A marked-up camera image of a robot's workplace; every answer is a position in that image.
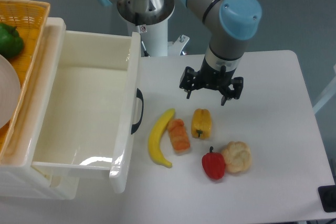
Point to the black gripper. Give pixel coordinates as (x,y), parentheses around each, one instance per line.
(220,79)

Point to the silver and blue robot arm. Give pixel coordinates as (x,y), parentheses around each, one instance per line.
(232,24)

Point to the orange square bread loaf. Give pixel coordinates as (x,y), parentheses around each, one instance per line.
(178,135)

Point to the round beige bread roll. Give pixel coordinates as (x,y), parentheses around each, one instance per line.
(237,157)

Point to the yellow bell pepper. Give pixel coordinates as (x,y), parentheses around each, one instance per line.
(201,125)

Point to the red bell pepper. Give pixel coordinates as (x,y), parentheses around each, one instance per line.
(213,164)

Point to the yellow banana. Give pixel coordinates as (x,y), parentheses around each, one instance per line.
(155,136)

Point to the white plastic drawer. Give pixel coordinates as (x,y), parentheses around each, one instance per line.
(86,131)

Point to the black device at table edge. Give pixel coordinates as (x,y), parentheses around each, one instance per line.
(327,197)

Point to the orange woven basket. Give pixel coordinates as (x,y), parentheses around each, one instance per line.
(30,18)

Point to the beige round plate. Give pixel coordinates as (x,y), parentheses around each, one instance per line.
(10,91)

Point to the green bell pepper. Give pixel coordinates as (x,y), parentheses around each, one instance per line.
(11,42)

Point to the white plastic drawer cabinet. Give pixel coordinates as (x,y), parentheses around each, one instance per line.
(19,178)

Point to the black drawer handle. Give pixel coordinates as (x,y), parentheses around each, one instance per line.
(140,111)

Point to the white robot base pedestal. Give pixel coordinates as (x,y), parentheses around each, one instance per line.
(150,19)

